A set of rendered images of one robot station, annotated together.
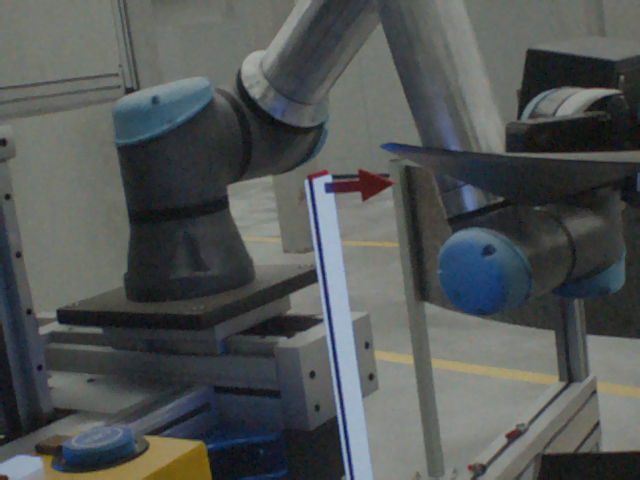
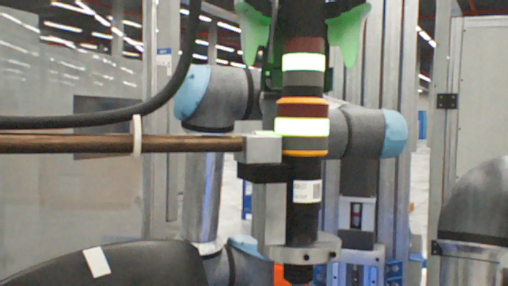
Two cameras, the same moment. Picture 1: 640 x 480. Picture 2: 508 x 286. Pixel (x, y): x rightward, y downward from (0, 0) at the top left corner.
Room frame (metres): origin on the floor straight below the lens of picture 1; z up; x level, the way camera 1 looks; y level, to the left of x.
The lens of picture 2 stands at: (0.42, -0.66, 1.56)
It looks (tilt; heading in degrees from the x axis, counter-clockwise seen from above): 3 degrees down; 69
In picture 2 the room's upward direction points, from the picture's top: 1 degrees clockwise
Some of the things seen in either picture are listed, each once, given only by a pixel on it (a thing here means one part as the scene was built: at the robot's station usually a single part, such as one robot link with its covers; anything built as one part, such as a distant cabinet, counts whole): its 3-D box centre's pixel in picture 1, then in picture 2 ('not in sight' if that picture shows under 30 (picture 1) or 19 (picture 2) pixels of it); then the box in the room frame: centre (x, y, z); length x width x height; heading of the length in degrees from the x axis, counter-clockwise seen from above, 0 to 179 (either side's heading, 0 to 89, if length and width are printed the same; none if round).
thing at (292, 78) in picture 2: not in sight; (302, 79); (0.60, -0.30, 1.60); 0.03 x 0.03 x 0.01
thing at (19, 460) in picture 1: (19, 466); not in sight; (0.57, 0.18, 1.08); 0.02 x 0.02 x 0.01; 57
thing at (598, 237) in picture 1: (572, 238); not in sight; (1.00, -0.24, 1.08); 0.11 x 0.08 x 0.11; 134
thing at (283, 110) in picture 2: not in sight; (302, 110); (0.60, -0.30, 1.57); 0.04 x 0.04 x 0.01
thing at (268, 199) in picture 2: not in sight; (289, 194); (0.59, -0.30, 1.50); 0.09 x 0.07 x 0.10; 2
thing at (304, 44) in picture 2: not in sight; (304, 48); (0.60, -0.30, 1.62); 0.03 x 0.03 x 0.01
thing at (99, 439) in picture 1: (99, 448); not in sight; (0.58, 0.14, 1.08); 0.04 x 0.04 x 0.02
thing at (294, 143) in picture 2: not in sight; (301, 142); (0.60, -0.30, 1.54); 0.04 x 0.04 x 0.01
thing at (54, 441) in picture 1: (56, 444); not in sight; (0.60, 0.17, 1.08); 0.02 x 0.02 x 0.01; 57
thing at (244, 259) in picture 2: not in sight; (248, 264); (0.82, 0.44, 1.20); 0.13 x 0.12 x 0.14; 1
